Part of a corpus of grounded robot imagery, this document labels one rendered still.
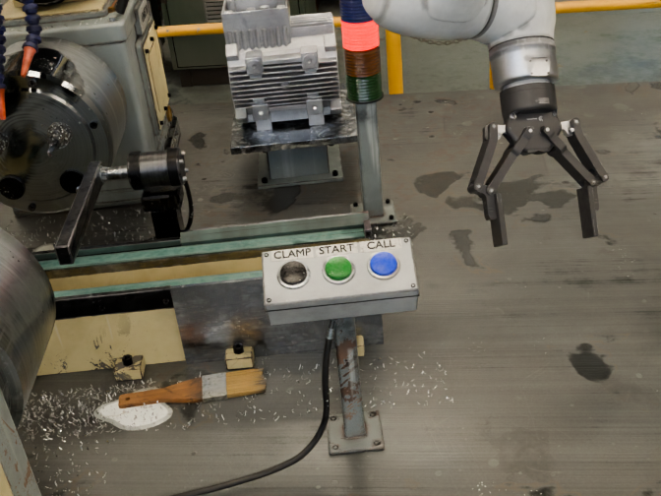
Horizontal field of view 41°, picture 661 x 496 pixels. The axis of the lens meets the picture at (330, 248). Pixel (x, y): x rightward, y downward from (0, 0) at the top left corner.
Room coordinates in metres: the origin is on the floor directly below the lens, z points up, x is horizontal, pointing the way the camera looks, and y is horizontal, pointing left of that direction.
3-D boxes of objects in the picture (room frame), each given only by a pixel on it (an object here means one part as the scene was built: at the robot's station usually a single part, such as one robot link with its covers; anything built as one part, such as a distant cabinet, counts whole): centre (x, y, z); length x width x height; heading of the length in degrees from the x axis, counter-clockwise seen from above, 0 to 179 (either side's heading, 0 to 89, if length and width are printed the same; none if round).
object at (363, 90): (1.39, -0.08, 1.05); 0.06 x 0.06 x 0.04
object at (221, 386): (0.95, 0.21, 0.80); 0.21 x 0.05 x 0.01; 95
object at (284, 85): (1.61, 0.05, 1.02); 0.20 x 0.19 x 0.19; 89
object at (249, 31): (1.61, 0.09, 1.11); 0.12 x 0.11 x 0.07; 89
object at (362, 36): (1.39, -0.08, 1.14); 0.06 x 0.06 x 0.04
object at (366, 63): (1.39, -0.08, 1.10); 0.06 x 0.06 x 0.04
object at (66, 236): (1.12, 0.35, 1.01); 0.26 x 0.04 x 0.03; 0
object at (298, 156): (1.62, 0.05, 0.86); 0.27 x 0.24 x 0.12; 0
